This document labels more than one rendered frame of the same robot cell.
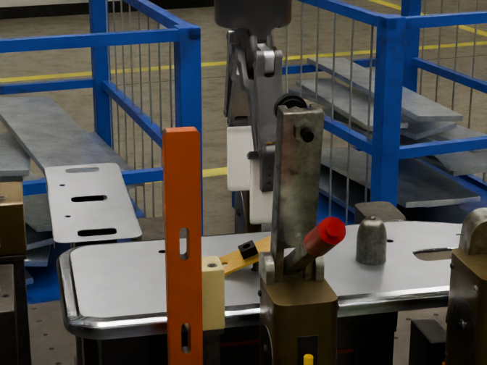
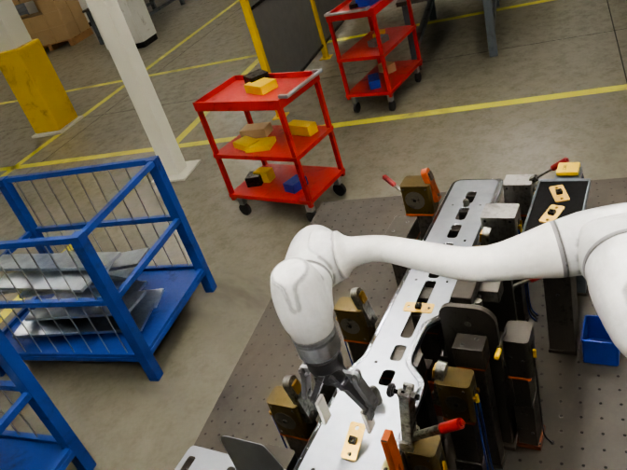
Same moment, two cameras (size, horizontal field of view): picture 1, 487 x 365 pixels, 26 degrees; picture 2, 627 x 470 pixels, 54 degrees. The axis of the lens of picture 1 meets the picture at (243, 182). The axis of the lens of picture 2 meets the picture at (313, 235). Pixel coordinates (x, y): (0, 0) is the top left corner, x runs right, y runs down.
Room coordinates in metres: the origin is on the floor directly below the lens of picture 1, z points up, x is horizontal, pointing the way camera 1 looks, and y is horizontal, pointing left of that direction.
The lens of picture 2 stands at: (0.27, 0.59, 2.13)
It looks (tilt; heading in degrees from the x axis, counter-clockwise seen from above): 31 degrees down; 318
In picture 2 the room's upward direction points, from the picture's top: 18 degrees counter-clockwise
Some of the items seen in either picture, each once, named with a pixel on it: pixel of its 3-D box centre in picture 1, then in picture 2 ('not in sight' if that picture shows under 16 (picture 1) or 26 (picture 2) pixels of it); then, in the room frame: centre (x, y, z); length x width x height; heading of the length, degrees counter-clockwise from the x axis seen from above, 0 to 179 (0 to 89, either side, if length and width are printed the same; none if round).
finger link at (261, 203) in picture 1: (265, 188); (368, 417); (0.97, -0.02, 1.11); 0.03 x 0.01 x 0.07; 102
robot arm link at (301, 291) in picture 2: not in sight; (301, 294); (1.03, -0.02, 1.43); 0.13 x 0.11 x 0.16; 123
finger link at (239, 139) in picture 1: (241, 158); (323, 409); (1.07, 0.00, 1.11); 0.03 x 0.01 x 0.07; 102
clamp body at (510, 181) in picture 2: not in sight; (527, 225); (1.07, -1.08, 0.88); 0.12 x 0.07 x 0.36; 12
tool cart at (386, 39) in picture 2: not in sight; (376, 48); (3.65, -3.91, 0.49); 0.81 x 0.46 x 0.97; 99
